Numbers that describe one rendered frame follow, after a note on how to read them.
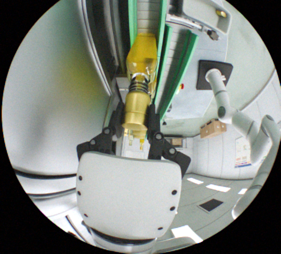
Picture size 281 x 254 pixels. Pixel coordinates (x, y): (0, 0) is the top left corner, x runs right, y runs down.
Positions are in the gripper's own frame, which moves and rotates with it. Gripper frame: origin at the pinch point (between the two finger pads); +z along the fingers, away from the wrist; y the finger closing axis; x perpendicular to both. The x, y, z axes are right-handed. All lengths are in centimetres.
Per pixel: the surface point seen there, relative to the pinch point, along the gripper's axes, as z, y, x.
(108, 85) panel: 18.4, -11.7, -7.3
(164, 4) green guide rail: 15.9, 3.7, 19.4
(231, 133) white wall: 105, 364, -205
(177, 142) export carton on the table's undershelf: 201, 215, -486
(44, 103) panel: -2.5, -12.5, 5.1
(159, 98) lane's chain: 37.5, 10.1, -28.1
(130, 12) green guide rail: 16.6, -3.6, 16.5
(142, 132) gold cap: 3.4, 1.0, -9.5
